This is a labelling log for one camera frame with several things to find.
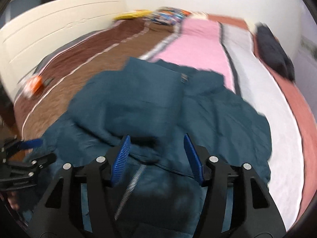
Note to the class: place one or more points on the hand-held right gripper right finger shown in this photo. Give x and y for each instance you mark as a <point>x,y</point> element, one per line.
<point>193,158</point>

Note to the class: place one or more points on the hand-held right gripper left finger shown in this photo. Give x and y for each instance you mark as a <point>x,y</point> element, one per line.
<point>121,158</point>

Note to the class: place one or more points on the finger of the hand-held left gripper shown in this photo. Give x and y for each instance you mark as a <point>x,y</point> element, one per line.
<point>39,160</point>
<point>31,143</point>

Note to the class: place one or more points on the dark teal puffer jacket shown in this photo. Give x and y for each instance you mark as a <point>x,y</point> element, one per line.
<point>138,99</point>

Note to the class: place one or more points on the person's left hand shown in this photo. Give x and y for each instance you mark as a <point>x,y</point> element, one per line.
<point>13,200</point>

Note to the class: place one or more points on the orange and white packet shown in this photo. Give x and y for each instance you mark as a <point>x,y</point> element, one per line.
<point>33,85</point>

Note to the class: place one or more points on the cream wooden headboard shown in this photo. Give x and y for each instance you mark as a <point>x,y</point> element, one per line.
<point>49,22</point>

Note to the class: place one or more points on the black puffer jacket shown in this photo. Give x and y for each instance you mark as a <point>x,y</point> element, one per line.
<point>272,52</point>

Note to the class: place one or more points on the yellow pillow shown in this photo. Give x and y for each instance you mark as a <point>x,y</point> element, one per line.
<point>132,14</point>

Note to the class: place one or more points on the colourful printed pillow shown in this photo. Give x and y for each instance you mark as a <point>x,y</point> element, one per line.
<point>168,16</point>

